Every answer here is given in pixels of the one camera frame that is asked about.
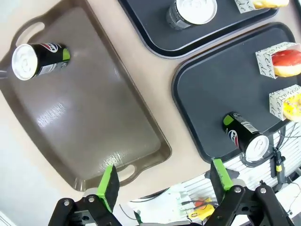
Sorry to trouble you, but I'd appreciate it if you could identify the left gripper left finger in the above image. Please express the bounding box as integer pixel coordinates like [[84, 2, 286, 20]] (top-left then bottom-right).
[[48, 164, 123, 226]]

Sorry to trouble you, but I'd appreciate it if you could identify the orange yellow tool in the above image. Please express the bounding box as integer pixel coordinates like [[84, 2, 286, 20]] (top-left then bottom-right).
[[190, 197, 216, 218]]

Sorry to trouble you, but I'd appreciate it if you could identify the yellow glazed donut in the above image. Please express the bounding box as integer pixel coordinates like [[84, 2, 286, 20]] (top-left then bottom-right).
[[283, 98, 301, 123]]

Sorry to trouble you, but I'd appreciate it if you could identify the black plug yellow band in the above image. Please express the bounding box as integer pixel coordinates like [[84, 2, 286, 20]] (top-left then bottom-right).
[[273, 150, 287, 185]]

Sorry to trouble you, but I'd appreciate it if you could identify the black square plastic tray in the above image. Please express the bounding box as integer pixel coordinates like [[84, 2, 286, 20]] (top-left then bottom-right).
[[117, 0, 280, 58], [171, 22, 301, 164]]

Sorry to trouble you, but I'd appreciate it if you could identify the purple sprinkled donut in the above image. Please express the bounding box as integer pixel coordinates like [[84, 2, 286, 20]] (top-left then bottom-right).
[[253, 0, 290, 9]]

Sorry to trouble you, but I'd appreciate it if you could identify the brown plastic handled tray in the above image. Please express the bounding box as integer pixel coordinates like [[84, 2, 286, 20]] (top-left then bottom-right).
[[0, 0, 172, 192]]

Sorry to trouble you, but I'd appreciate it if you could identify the red iced donut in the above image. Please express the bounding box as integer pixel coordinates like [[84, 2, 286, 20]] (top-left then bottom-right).
[[271, 49, 301, 77]]

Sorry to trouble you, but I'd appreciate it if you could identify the black green Pepsi can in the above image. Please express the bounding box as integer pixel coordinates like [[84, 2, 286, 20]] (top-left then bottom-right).
[[222, 112, 270, 161], [166, 0, 217, 31], [11, 42, 71, 82]]

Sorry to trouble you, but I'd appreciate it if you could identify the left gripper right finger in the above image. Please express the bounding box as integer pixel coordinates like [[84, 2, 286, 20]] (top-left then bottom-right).
[[206, 158, 294, 226]]

